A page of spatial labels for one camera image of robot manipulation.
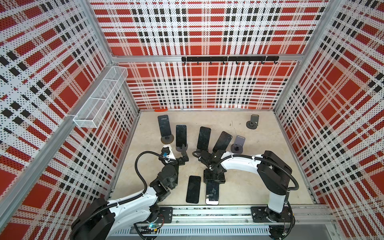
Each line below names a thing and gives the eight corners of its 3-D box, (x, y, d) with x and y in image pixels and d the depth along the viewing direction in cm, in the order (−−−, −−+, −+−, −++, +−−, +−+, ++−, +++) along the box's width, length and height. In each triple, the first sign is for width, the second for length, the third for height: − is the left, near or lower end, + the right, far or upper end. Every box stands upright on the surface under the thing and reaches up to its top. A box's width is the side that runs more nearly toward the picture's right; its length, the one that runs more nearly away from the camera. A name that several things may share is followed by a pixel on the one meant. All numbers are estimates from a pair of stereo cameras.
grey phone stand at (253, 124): (247, 129, 112) (250, 120, 104) (245, 122, 116) (248, 114, 108) (256, 129, 112) (260, 120, 104) (254, 122, 116) (258, 114, 108)
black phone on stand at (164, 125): (164, 142, 104) (158, 127, 91) (162, 131, 110) (157, 116, 98) (173, 140, 105) (169, 125, 92) (171, 129, 111) (167, 114, 99)
